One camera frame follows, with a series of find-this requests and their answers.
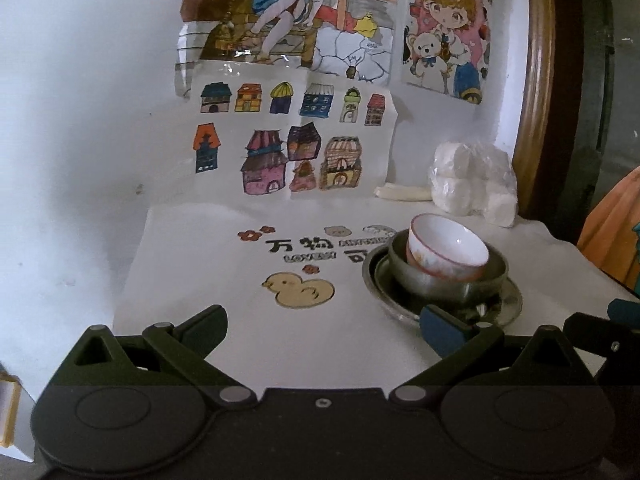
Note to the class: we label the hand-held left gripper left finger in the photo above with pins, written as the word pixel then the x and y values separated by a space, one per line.
pixel 209 327

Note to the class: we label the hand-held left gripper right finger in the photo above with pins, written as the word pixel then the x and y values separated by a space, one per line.
pixel 440 331

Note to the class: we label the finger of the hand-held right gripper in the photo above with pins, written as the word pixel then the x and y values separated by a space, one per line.
pixel 625 310
pixel 600 332

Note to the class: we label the deep steel bowl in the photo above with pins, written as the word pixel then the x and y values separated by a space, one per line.
pixel 475 287

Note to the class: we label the medium steel plate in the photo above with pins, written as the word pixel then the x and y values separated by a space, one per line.
pixel 382 280

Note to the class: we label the large steel plate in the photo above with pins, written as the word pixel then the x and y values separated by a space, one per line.
pixel 515 300

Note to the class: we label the patterned ceramic bowl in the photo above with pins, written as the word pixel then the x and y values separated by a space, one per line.
pixel 450 242

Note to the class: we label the white duck print cloth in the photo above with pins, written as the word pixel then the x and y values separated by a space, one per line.
pixel 200 270

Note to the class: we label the orange cloth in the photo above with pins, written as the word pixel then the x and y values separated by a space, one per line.
pixel 615 240

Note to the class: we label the clear plastic bag white blocks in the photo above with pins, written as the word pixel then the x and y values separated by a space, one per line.
pixel 475 185

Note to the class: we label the coloured houses drawing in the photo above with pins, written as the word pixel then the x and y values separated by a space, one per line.
pixel 280 135

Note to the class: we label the yellow-edged white box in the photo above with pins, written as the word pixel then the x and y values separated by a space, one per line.
pixel 10 410

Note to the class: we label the dark door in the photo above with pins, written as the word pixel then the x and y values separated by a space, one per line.
pixel 595 85

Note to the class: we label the cartoon figure teddy bear poster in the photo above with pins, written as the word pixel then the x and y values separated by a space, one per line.
pixel 445 35

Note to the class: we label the child with fan drawing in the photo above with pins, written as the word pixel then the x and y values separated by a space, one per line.
pixel 280 10

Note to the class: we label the brown wooden door frame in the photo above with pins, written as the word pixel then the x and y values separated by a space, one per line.
pixel 535 85

